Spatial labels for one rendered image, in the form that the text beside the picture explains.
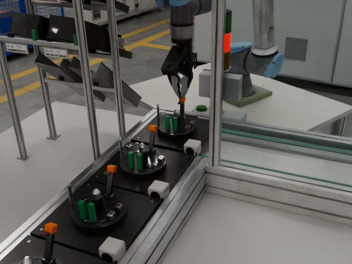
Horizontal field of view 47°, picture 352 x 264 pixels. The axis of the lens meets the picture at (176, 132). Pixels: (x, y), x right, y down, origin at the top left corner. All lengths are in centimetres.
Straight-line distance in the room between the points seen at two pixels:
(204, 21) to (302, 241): 384
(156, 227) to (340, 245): 49
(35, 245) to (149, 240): 26
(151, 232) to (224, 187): 34
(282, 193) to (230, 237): 21
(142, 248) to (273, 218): 43
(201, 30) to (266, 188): 372
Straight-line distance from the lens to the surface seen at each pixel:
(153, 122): 150
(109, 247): 95
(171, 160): 127
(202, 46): 486
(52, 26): 137
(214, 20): 109
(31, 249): 103
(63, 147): 163
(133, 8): 773
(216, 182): 128
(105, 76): 141
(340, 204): 123
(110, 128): 173
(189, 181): 119
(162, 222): 105
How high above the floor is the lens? 164
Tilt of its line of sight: 28 degrees down
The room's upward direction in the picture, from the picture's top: 1 degrees counter-clockwise
